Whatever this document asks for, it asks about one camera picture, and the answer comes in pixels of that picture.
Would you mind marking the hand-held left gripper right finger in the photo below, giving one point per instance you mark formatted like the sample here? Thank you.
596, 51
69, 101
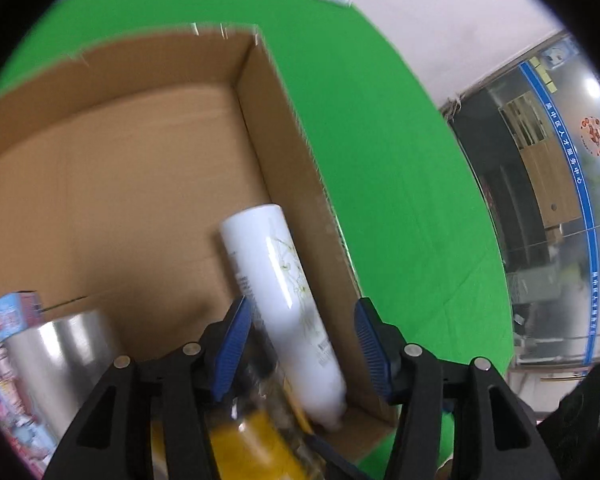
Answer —
372, 350

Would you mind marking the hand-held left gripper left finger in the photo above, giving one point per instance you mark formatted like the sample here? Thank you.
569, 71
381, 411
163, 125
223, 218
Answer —
232, 350

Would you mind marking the white plastic bottle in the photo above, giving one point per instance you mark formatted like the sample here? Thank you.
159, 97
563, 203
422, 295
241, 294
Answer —
280, 285

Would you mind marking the yellow label glass jar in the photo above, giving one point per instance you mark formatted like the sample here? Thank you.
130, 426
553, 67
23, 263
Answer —
250, 440

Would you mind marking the silver metal can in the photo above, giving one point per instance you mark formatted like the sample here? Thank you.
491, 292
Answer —
65, 360

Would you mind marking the cardboard tray box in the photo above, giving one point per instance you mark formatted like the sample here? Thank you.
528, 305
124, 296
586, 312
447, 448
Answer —
105, 185

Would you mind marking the colourful board game box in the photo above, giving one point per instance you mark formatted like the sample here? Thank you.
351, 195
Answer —
5, 340

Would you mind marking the glass door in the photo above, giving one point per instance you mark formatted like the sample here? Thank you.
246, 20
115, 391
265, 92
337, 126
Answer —
530, 210

